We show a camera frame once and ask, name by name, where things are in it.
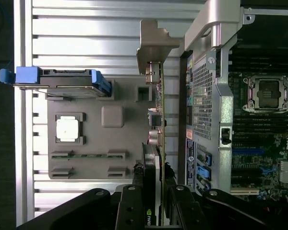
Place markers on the grey plastic parts rack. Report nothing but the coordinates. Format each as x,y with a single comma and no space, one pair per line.
93,143

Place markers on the hard disk in blue carrier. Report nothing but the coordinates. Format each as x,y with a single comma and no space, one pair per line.
67,76

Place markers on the green RAM stick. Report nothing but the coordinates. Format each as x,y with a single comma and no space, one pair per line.
91,156

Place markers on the open CPU socket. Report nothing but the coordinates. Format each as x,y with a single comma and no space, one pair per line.
266,94

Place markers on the blue expansion slot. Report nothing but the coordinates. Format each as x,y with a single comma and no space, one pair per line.
247,151

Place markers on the silver CPU chip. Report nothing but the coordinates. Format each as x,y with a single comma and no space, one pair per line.
68,129

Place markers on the green motherboard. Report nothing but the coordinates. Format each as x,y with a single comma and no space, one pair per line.
254,167

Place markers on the white expansion slot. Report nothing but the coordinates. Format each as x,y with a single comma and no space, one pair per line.
244,191

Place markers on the open black PC case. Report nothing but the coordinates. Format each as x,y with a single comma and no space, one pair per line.
224,107

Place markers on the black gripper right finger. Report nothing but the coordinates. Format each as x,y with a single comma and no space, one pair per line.
184,210

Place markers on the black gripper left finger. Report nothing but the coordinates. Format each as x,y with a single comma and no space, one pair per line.
130,208

